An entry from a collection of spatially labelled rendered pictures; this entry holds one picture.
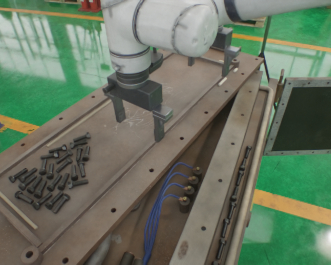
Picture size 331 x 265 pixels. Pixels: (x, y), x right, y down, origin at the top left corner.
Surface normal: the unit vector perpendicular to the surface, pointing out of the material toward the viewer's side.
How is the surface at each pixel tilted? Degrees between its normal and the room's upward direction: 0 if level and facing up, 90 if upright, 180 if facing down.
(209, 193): 0
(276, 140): 90
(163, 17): 50
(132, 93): 90
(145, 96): 90
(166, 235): 0
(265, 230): 0
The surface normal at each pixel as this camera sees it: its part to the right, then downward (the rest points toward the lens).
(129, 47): 0.18, 0.70
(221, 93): -0.03, -0.73
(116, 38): -0.33, 0.66
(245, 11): -0.34, 0.88
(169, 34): -0.52, 0.58
